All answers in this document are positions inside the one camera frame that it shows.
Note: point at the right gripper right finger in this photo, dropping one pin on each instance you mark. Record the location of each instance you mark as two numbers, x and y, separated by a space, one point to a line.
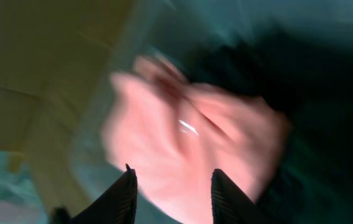
230 205

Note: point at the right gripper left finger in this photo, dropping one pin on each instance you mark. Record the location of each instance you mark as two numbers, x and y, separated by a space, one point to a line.
117 205

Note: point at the pink garment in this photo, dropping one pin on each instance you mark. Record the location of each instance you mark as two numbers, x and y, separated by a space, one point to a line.
174 134

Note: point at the dark green garment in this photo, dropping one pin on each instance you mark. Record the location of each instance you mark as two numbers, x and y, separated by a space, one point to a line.
298 56

